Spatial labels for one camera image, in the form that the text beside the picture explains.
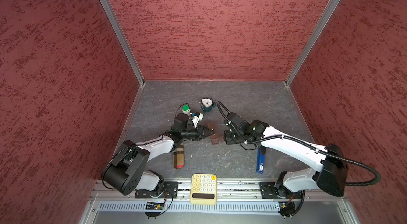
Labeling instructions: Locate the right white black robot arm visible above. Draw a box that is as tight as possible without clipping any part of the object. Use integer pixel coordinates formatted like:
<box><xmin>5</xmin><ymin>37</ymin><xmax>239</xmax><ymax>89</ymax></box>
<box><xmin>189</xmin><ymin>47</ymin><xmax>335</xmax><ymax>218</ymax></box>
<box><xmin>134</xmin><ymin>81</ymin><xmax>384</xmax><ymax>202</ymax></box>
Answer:
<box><xmin>224</xmin><ymin>113</ymin><xmax>348</xmax><ymax>198</ymax></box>

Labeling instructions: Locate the yellow calculator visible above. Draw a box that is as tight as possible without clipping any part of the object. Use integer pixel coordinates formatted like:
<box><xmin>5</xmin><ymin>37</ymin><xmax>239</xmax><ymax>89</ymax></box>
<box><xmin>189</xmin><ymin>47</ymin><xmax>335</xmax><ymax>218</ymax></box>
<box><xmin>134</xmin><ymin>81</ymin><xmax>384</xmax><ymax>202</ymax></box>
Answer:
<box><xmin>190</xmin><ymin>174</ymin><xmax>217</xmax><ymax>206</ymax></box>

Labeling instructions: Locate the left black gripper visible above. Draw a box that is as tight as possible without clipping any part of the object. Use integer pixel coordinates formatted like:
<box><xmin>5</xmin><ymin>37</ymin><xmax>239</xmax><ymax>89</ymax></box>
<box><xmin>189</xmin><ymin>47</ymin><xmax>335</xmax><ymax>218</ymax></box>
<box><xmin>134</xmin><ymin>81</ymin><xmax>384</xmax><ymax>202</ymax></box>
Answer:
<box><xmin>181</xmin><ymin>125</ymin><xmax>214</xmax><ymax>140</ymax></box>

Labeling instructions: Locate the green cap white pill bottle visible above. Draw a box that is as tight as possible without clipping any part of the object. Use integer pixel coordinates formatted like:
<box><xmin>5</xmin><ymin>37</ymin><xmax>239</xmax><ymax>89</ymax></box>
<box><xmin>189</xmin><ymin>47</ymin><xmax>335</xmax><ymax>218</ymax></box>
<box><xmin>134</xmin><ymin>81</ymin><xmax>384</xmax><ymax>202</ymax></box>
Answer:
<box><xmin>182</xmin><ymin>104</ymin><xmax>191</xmax><ymax>116</ymax></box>

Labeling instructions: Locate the teal kitchen scale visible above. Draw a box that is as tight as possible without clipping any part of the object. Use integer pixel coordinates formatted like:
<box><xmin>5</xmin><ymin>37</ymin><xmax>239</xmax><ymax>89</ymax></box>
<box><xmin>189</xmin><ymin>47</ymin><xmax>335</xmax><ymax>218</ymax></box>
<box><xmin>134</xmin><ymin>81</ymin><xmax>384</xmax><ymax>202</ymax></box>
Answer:
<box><xmin>200</xmin><ymin>97</ymin><xmax>216</xmax><ymax>113</ymax></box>

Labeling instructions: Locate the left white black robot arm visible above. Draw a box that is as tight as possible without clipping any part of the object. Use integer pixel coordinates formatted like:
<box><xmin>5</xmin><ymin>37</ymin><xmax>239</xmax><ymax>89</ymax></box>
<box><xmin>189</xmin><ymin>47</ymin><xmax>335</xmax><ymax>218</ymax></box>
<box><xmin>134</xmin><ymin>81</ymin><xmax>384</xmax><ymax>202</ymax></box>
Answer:
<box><xmin>102</xmin><ymin>125</ymin><xmax>215</xmax><ymax>196</ymax></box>

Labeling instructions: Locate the black corrugated cable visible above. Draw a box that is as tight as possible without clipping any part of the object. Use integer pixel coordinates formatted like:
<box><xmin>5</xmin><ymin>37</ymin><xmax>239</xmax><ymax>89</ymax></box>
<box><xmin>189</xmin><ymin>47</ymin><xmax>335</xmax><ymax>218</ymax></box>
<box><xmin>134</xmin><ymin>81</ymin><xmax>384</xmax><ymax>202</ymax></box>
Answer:
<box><xmin>217</xmin><ymin>101</ymin><xmax>382</xmax><ymax>187</ymax></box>

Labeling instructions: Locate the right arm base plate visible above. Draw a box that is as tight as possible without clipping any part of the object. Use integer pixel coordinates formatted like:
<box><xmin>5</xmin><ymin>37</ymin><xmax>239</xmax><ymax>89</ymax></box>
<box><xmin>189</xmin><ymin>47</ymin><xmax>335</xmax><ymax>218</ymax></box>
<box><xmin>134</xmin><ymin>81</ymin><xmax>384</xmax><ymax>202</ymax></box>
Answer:
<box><xmin>259</xmin><ymin>182</ymin><xmax>302</xmax><ymax>200</ymax></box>

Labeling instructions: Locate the aluminium front rail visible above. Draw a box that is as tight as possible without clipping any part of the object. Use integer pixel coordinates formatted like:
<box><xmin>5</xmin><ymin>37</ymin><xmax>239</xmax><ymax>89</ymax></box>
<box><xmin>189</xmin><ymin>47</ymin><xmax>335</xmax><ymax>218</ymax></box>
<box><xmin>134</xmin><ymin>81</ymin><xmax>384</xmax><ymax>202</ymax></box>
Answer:
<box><xmin>90</xmin><ymin>178</ymin><xmax>349</xmax><ymax>202</ymax></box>

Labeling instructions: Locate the white slotted cable duct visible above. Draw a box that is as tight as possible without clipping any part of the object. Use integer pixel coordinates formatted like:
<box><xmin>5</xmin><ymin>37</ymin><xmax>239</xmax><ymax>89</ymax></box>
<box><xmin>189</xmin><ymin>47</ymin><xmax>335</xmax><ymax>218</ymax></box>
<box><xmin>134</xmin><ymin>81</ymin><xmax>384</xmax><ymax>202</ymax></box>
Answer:
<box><xmin>98</xmin><ymin>201</ymin><xmax>280</xmax><ymax>215</ymax></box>

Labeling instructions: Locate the plaid glasses case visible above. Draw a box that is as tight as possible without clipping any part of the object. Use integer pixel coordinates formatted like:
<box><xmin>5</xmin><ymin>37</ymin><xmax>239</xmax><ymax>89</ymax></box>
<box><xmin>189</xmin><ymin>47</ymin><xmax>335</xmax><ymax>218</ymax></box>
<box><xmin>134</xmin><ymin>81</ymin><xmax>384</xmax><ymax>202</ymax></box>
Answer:
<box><xmin>173</xmin><ymin>146</ymin><xmax>185</xmax><ymax>169</ymax></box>

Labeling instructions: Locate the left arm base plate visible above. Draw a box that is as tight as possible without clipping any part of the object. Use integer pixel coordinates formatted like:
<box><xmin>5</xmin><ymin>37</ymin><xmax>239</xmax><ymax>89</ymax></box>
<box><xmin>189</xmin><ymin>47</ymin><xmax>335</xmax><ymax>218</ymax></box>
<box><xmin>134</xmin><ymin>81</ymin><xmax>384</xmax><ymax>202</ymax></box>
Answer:
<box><xmin>135</xmin><ymin>181</ymin><xmax>179</xmax><ymax>199</ymax></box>

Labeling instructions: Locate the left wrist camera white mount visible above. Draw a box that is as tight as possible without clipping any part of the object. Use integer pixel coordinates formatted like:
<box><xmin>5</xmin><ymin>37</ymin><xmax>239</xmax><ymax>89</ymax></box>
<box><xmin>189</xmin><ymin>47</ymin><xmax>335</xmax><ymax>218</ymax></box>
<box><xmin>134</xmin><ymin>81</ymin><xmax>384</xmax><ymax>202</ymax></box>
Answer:
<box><xmin>191</xmin><ymin>112</ymin><xmax>204</xmax><ymax>128</ymax></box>

